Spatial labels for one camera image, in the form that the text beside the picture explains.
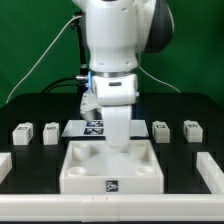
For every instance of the white marker tag sheet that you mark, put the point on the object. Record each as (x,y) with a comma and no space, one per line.
(81,128)

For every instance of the white U-shaped obstacle fence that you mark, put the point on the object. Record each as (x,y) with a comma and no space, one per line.
(112,208)

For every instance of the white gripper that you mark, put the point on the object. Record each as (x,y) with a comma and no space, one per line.
(115,97)

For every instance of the white square tabletop part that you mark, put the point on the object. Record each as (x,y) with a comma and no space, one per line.
(92,168)

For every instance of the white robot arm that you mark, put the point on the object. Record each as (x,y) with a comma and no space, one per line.
(117,32)

